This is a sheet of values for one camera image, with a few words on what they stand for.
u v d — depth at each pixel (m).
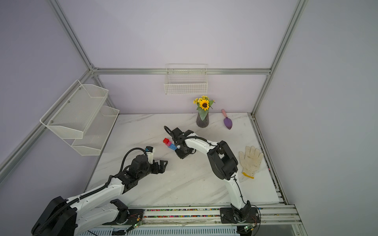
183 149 0.81
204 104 0.94
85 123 0.86
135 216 0.73
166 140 0.98
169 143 0.98
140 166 0.65
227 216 0.73
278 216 0.75
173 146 0.98
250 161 0.95
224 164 0.54
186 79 0.96
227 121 1.15
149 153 0.76
